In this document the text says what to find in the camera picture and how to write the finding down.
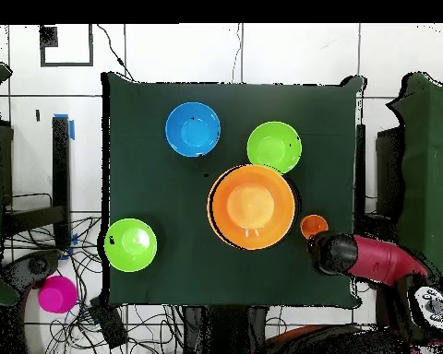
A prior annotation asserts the large orange plastic bowl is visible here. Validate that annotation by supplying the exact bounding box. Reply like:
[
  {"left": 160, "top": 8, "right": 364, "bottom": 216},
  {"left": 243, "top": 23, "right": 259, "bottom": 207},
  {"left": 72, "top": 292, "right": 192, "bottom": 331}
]
[{"left": 206, "top": 163, "right": 297, "bottom": 252}]

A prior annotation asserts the orange plastic cup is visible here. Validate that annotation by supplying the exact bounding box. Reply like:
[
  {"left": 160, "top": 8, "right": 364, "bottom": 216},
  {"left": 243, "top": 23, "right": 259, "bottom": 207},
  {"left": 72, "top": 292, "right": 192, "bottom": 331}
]
[{"left": 299, "top": 214, "right": 329, "bottom": 241}]

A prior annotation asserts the green plastic bowl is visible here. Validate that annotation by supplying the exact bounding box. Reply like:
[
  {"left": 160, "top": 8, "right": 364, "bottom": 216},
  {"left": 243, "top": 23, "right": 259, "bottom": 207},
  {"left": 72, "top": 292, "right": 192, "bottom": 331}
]
[
  {"left": 245, "top": 121, "right": 303, "bottom": 175},
  {"left": 103, "top": 218, "right": 159, "bottom": 273}
]

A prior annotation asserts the blue plastic bowl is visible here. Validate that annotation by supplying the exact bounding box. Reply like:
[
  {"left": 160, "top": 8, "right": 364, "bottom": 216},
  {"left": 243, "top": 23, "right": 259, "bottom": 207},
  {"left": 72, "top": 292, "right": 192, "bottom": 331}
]
[{"left": 164, "top": 101, "right": 222, "bottom": 159}]

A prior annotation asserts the dark green tablecloth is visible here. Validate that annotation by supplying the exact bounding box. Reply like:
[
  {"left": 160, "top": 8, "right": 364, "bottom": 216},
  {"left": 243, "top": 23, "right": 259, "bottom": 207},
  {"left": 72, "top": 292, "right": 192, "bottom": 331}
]
[{"left": 101, "top": 71, "right": 366, "bottom": 310}]

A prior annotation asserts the black stand with blue tape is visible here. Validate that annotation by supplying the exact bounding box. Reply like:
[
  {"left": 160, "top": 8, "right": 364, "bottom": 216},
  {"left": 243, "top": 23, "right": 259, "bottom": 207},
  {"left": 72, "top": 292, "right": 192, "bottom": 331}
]
[{"left": 1, "top": 113, "right": 76, "bottom": 252}]

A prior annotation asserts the black box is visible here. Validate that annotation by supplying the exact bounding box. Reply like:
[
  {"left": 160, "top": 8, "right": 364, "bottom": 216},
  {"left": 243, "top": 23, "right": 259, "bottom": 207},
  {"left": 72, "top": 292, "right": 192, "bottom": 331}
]
[
  {"left": 0, "top": 121, "right": 15, "bottom": 207},
  {"left": 375, "top": 126, "right": 405, "bottom": 222}
]

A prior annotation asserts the black power strip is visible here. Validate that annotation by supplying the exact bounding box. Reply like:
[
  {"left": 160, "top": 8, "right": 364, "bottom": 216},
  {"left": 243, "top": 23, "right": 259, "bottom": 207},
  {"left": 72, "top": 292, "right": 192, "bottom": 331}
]
[{"left": 88, "top": 296, "right": 129, "bottom": 349}]

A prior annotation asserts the pink plastic cup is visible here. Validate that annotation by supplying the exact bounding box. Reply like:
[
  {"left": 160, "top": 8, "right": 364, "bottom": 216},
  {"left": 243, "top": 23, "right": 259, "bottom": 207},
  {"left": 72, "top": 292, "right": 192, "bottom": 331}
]
[{"left": 37, "top": 275, "right": 78, "bottom": 314}]

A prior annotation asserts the black cable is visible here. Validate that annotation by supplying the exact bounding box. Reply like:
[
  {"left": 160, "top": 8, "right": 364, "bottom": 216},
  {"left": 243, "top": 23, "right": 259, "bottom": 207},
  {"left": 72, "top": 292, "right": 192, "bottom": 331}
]
[{"left": 95, "top": 23, "right": 136, "bottom": 83}]

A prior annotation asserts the tangle of black cables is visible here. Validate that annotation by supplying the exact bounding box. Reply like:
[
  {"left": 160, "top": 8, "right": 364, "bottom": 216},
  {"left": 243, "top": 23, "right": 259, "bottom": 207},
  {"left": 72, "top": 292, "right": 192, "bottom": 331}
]
[{"left": 3, "top": 215, "right": 186, "bottom": 354}]

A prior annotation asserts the dark square floor frame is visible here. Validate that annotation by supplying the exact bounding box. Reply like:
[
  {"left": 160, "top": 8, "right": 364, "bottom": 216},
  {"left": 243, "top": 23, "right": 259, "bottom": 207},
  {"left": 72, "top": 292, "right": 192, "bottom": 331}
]
[{"left": 39, "top": 23, "right": 94, "bottom": 68}]

